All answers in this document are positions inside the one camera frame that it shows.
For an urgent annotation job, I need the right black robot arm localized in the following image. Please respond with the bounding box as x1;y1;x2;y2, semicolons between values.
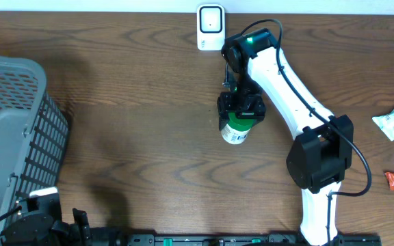
217;28;354;245

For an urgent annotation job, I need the white barcode scanner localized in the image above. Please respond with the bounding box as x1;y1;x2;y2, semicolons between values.
196;3;226;51

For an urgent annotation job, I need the grey plastic mesh basket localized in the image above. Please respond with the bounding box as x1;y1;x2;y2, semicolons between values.
0;54;70;246

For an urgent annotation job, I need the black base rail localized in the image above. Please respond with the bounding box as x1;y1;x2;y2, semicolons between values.
90;233;382;246

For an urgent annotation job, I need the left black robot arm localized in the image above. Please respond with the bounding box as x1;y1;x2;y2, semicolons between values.
0;193;93;246

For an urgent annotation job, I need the green lid jar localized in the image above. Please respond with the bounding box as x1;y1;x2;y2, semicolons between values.
221;112;255;145

